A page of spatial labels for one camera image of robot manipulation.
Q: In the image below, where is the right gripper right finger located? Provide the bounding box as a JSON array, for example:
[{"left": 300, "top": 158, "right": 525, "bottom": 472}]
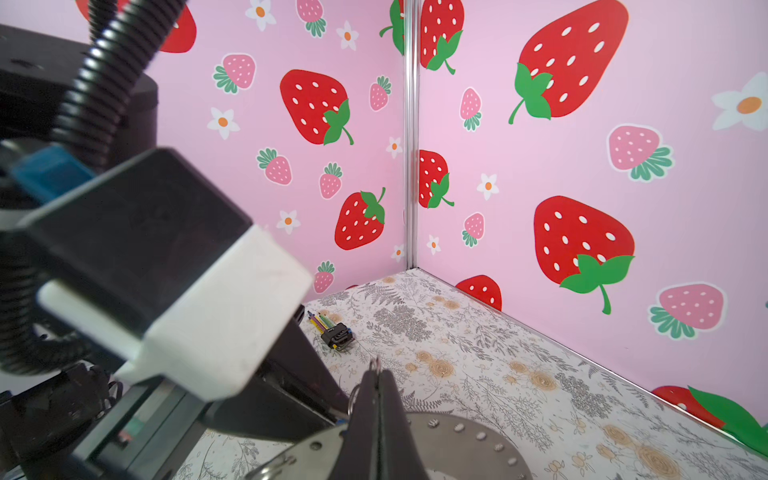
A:
[{"left": 374, "top": 370, "right": 428, "bottom": 480}]

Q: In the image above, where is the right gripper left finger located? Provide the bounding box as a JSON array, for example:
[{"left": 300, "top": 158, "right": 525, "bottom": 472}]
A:
[{"left": 329, "top": 370, "right": 379, "bottom": 480}]

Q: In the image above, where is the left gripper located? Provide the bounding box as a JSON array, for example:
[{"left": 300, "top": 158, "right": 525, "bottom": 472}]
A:
[{"left": 1, "top": 320, "right": 349, "bottom": 479}]

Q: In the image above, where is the perforated metal ring disc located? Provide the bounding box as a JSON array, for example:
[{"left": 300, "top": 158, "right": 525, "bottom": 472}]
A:
[{"left": 244, "top": 412, "right": 534, "bottom": 479}]

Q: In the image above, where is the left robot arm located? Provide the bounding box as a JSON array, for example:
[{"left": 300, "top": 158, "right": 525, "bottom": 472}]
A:
[{"left": 1, "top": 1, "right": 345, "bottom": 479}]

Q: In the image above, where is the black connector with coloured wires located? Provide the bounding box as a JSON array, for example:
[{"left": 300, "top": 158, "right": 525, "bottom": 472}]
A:
[{"left": 307, "top": 311, "right": 355, "bottom": 351}]

